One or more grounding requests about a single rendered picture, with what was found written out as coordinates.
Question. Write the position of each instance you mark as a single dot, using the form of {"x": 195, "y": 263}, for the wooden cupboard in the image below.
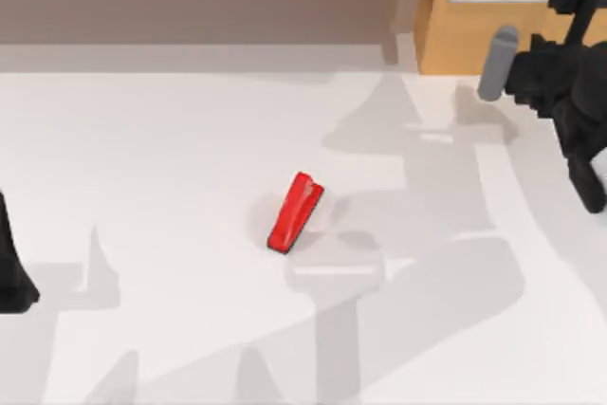
{"x": 493, "y": 40}

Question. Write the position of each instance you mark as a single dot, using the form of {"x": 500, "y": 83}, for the red stapler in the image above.
{"x": 295, "y": 215}

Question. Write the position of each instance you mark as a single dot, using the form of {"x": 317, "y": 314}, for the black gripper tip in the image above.
{"x": 10, "y": 272}

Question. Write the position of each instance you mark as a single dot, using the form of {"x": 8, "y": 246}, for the wooden open shelves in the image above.
{"x": 199, "y": 6}

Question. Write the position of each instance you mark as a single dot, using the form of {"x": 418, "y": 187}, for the pale grey rounded box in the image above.
{"x": 498, "y": 63}

